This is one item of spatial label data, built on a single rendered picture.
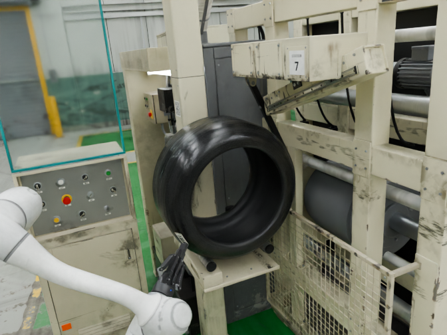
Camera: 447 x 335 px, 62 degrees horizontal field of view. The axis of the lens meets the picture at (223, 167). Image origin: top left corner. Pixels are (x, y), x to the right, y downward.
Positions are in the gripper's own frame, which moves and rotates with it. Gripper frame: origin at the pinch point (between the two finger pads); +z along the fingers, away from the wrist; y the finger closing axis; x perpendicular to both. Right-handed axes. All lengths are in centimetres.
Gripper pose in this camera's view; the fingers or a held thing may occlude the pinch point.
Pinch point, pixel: (181, 250)
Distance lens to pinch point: 148.4
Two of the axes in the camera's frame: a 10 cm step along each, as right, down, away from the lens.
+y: 5.2, 7.3, 4.4
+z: 2.9, -6.4, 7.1
